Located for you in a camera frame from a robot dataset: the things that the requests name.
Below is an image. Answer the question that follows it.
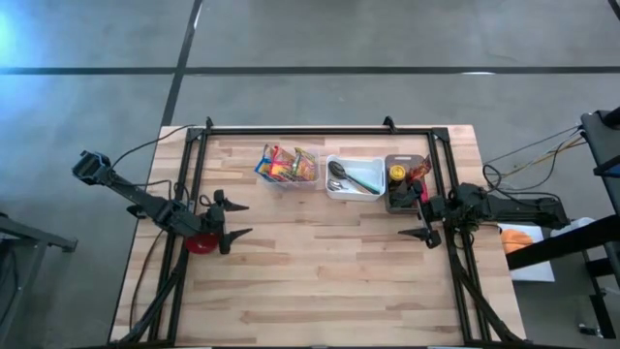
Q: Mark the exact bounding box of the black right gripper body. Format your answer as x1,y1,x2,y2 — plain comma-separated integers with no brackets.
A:
418,193,461,234

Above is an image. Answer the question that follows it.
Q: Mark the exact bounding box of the white sheet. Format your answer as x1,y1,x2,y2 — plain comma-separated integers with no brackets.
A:
498,222,556,283

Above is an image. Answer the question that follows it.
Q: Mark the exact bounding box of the grey metal stand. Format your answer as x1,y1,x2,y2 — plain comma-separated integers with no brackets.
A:
0,210,78,253

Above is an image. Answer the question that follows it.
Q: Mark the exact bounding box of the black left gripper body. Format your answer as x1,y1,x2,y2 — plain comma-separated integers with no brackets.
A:
198,203,229,243

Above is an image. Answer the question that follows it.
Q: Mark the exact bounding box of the grey plastic bin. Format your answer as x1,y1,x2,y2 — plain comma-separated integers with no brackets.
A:
385,153,432,214

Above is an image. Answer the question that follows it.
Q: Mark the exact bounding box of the black aluminium rig frame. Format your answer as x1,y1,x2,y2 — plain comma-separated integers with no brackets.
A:
115,124,524,348

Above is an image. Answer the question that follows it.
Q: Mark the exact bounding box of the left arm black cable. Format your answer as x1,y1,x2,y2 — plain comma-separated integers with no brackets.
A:
109,115,214,207

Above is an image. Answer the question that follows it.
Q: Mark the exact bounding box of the white container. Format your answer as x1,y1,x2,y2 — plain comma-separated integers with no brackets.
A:
551,216,595,238

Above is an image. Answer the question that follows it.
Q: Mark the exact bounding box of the orange object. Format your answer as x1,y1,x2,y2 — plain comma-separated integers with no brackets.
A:
500,228,534,254

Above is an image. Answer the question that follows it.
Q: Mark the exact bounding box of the clear plastic bin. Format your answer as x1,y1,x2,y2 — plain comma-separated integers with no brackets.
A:
255,143,322,190

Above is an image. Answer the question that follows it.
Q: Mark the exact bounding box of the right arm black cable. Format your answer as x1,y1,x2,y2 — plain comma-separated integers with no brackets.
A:
481,163,563,207

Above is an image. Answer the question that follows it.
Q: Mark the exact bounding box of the white plastic bin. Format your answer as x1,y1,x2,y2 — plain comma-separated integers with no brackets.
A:
325,154,388,202

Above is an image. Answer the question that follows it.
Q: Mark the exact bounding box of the black neighbouring rig table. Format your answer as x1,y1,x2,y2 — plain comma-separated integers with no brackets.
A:
506,106,620,292

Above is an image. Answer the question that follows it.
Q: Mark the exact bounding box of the coloured wire bundle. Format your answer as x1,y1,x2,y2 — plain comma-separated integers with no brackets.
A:
483,125,587,193

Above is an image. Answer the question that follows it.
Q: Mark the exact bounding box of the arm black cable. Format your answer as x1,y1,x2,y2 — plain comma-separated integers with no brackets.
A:
481,163,563,207
109,115,214,207

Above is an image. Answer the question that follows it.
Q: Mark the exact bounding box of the red and black bowl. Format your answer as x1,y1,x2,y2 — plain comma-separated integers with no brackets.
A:
185,232,220,256

